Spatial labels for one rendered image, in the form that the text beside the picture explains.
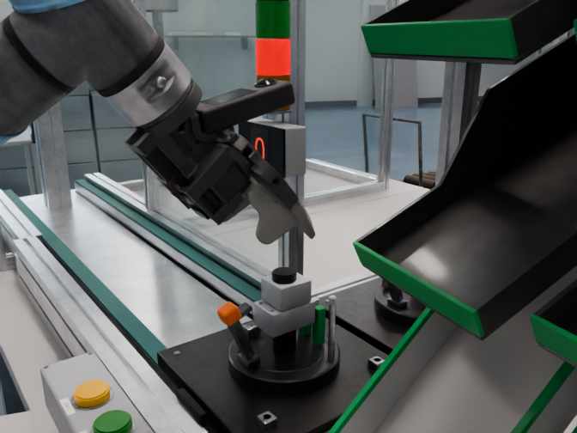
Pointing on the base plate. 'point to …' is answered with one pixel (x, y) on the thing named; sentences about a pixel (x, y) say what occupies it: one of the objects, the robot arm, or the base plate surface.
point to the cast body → (284, 302)
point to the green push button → (113, 422)
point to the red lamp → (273, 57)
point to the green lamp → (272, 19)
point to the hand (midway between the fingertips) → (288, 216)
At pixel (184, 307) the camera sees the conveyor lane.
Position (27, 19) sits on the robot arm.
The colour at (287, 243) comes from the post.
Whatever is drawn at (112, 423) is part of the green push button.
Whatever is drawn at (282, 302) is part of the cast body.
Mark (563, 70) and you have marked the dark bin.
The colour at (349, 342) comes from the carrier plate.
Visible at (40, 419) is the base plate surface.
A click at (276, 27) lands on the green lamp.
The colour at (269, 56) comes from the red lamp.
